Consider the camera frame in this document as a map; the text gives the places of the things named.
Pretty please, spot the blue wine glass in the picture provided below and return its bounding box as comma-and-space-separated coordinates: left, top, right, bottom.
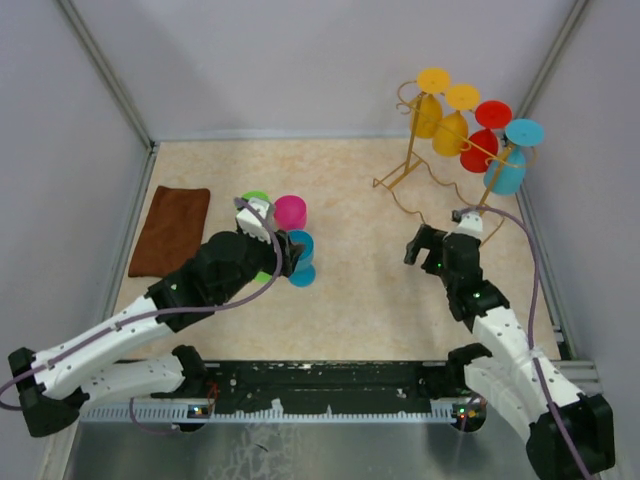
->
483, 119, 545, 196
289, 230, 316, 288

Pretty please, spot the green wine glass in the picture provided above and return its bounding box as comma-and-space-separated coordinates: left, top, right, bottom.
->
254, 271, 272, 285
241, 190, 271, 202

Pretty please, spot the pink wine glass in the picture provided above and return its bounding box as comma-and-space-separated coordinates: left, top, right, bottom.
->
274, 195, 307, 231

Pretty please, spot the red wine glass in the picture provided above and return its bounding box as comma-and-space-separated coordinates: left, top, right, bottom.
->
460, 100, 513, 173

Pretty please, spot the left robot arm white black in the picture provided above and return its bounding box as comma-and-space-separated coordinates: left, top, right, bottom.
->
8, 231, 306, 438

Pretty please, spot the yellow wine glass front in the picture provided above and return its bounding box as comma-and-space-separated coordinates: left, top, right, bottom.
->
432, 84, 481, 157

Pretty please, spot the yellow wine glass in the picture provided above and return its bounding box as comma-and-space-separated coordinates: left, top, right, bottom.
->
432, 84, 481, 157
410, 67, 450, 139

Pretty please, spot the yellow wine glass back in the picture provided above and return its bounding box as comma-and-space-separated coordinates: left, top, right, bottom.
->
410, 67, 450, 139

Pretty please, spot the brown folded cloth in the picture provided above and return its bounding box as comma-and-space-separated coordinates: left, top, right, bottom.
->
128, 186, 211, 278

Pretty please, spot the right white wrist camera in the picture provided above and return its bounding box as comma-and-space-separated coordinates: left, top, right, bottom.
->
451, 210, 484, 241

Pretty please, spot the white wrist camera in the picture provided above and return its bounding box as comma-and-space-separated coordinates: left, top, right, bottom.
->
451, 210, 484, 241
236, 197, 275, 244

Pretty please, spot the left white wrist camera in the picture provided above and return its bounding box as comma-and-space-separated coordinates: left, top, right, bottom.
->
236, 197, 275, 244

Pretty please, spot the gold wire glass rack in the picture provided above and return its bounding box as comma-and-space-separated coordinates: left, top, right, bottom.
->
372, 77, 540, 221

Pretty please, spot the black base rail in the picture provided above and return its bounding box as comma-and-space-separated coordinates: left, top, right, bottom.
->
149, 359, 489, 432

